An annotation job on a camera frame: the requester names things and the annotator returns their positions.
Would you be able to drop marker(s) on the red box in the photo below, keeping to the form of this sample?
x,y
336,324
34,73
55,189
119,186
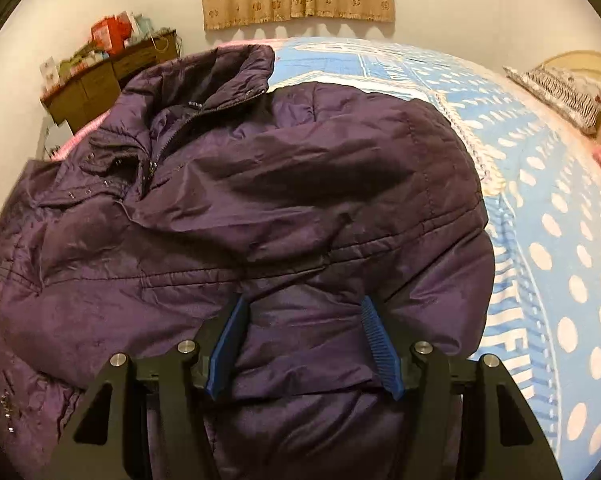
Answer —
x,y
108,35

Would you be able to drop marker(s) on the brown wooden cabinet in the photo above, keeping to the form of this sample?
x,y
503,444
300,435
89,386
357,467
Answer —
x,y
95,85

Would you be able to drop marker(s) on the purple padded jacket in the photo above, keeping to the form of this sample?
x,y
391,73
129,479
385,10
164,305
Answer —
x,y
280,185

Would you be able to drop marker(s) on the striped pillow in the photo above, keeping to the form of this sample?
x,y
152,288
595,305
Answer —
x,y
560,90

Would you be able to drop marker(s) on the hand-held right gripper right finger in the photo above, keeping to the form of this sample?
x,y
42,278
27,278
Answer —
x,y
380,350

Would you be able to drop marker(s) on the round wooden headboard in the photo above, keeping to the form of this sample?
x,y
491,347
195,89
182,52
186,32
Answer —
x,y
590,62

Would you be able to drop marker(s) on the blue pink printed bedspread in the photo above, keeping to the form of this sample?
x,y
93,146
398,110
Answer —
x,y
530,185

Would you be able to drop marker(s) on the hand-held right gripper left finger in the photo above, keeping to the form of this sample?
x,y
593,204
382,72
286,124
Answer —
x,y
228,350

